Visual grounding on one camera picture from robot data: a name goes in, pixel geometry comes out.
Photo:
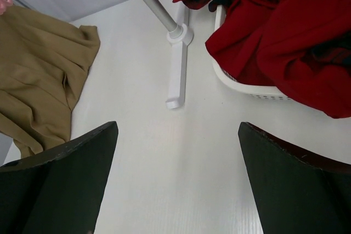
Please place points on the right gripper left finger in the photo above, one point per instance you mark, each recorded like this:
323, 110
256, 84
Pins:
61, 189

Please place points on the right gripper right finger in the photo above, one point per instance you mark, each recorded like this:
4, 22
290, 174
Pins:
294, 189

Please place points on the tan pleated skirt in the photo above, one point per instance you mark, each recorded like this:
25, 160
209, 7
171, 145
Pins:
44, 65

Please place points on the silver clothes rack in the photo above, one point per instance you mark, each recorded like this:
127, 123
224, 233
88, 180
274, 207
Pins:
179, 36

